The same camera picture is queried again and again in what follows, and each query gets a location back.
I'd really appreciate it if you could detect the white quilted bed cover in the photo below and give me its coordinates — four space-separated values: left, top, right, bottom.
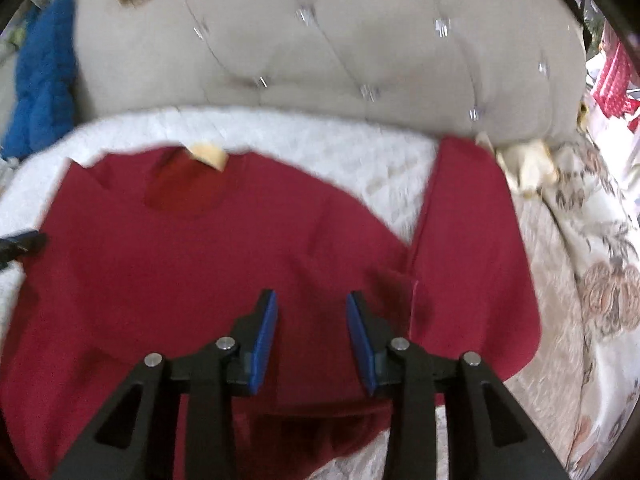
0 105 586 480

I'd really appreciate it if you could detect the cream crumpled cloth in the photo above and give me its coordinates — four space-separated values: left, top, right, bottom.
475 132 561 196

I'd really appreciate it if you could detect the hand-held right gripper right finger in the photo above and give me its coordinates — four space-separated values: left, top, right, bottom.
346 290 571 480

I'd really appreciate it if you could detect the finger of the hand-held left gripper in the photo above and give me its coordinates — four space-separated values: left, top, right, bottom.
0 230 49 267

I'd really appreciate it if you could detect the blue quilted cushion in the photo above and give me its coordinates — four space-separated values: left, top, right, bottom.
0 0 80 161

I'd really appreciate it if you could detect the dark red sweater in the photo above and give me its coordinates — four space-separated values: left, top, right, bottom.
0 136 546 480

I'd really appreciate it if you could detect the red polka-dot garment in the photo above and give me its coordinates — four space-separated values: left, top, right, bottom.
592 37 640 120

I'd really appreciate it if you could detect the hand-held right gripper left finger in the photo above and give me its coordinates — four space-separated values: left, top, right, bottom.
50 289 279 480

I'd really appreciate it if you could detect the beige tufted headboard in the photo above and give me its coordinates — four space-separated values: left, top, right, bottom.
72 0 588 148

